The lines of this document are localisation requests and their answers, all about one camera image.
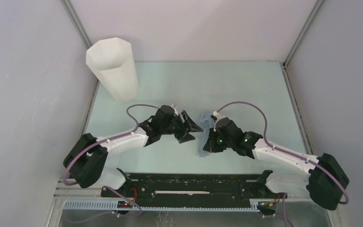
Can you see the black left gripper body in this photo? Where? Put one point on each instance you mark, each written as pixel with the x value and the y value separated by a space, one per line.
pixel 172 128

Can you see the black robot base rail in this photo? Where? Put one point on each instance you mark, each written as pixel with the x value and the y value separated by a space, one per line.
pixel 196 190

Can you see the white octagonal trash bin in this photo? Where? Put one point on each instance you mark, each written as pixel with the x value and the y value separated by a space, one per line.
pixel 112 62

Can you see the right aluminium frame post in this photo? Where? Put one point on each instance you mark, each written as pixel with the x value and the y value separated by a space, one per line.
pixel 323 74

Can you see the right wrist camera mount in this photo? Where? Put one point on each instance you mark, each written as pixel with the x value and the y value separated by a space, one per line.
pixel 217 116

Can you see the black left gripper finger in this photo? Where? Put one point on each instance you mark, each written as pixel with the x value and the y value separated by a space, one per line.
pixel 189 124
pixel 183 135

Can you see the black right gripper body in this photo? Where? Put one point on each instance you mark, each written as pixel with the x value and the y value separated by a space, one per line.
pixel 227 143

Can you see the left aluminium frame post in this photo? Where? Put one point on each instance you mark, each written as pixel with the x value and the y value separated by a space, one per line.
pixel 87 85

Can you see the white slotted cable duct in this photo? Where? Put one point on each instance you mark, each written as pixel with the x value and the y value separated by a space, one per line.
pixel 113 205

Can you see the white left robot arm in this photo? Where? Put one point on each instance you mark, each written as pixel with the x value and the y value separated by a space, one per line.
pixel 86 164

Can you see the aluminium frame post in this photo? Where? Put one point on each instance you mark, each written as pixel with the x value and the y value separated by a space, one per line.
pixel 323 74
pixel 87 85

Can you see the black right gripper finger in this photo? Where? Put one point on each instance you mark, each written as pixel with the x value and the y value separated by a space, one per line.
pixel 212 146
pixel 210 133

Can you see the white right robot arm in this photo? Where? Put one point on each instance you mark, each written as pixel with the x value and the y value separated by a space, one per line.
pixel 321 178

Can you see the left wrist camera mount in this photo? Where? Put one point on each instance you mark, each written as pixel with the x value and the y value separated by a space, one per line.
pixel 175 108

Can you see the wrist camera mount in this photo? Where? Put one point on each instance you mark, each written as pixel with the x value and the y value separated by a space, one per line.
pixel 217 116
pixel 175 108

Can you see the light blue plastic trash bag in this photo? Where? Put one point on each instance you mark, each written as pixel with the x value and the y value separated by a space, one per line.
pixel 206 123

